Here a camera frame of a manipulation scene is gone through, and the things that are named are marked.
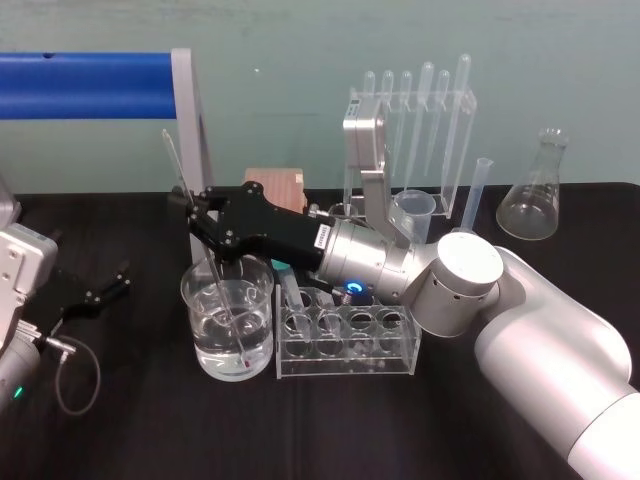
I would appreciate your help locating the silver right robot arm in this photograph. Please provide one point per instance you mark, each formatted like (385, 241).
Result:
(530, 320)

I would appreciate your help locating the glass thermometer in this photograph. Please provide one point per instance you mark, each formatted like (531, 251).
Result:
(176, 165)

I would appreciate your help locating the blue tube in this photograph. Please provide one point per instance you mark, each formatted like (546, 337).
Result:
(85, 85)

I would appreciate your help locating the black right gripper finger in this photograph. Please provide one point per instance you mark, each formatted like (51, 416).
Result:
(210, 237)
(181, 202)

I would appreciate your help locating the clear graduated cylinder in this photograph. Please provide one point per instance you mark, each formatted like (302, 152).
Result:
(477, 190)

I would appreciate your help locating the long clear plastic pipette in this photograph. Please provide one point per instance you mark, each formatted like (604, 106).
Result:
(462, 85)

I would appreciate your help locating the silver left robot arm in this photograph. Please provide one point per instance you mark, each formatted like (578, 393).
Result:
(20, 260)

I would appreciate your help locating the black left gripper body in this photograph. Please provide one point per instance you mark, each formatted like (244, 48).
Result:
(60, 295)

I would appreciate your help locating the black table cloth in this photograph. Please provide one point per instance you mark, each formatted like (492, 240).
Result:
(320, 430)

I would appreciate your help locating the clear test tube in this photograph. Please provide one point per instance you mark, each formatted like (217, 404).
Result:
(296, 310)

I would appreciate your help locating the grey upright post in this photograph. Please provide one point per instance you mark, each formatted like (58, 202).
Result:
(187, 100)

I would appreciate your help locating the glass beaker with water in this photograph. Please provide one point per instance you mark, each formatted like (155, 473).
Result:
(220, 340)

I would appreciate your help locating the small clear plastic beaker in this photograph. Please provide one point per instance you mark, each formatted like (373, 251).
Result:
(417, 210)

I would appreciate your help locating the glass conical flask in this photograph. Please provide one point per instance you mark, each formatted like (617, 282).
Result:
(530, 205)

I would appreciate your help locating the brown wooden block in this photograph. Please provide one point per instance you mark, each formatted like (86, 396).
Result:
(280, 187)

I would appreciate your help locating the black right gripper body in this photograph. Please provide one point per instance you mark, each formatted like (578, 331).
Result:
(272, 230)

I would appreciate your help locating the clear acrylic pipette rack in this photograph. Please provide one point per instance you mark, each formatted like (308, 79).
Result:
(457, 150)

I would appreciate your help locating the clear acrylic test tube rack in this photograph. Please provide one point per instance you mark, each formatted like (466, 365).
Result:
(350, 350)

